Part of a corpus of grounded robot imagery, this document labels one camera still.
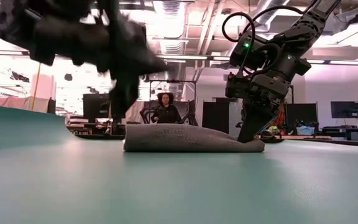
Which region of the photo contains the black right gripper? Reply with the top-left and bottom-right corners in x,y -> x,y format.
237,73 -> 291,144

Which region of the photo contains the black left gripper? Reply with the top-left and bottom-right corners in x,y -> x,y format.
29,0 -> 170,118

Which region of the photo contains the grey towel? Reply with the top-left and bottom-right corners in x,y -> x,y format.
122,123 -> 265,153

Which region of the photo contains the grey partition panel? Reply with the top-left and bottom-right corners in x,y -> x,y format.
228,101 -> 245,138

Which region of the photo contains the black partition panel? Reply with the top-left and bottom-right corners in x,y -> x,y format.
202,101 -> 229,134

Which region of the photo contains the ceiling light strip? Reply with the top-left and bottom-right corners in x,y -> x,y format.
0,49 -> 358,66

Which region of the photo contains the black monitor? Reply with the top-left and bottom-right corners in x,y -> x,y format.
82,93 -> 111,124
330,101 -> 358,119
286,103 -> 319,128

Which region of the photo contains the person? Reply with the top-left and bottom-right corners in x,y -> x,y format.
150,92 -> 182,124

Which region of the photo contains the blue plastic bin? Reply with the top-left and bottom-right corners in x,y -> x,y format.
296,126 -> 316,136

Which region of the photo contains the wooden work table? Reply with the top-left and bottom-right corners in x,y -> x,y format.
256,134 -> 358,147

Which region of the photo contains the green table mat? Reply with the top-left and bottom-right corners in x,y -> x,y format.
0,103 -> 358,224

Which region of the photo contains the black speaker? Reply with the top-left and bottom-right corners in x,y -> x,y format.
47,98 -> 57,115

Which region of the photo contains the silver ceiling duct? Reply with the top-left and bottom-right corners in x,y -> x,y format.
250,0 -> 291,26
152,0 -> 188,82

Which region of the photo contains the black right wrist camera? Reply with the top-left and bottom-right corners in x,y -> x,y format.
225,73 -> 252,100

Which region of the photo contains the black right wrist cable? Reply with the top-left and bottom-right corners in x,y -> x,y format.
221,11 -> 306,77

